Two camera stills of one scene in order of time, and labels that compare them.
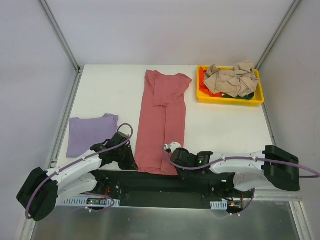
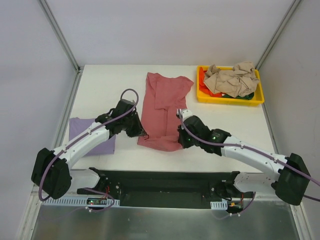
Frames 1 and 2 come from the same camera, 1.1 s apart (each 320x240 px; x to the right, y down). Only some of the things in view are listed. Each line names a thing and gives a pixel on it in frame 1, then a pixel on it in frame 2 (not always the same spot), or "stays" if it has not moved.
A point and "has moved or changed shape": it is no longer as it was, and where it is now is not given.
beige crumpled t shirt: (241, 80) stays
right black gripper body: (173, 159) -> (184, 139)
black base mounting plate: (143, 190) stays
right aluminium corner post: (279, 30) stays
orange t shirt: (202, 86) stays
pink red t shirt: (162, 120) has moved or changed shape
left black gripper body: (127, 157) -> (136, 126)
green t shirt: (248, 96) stays
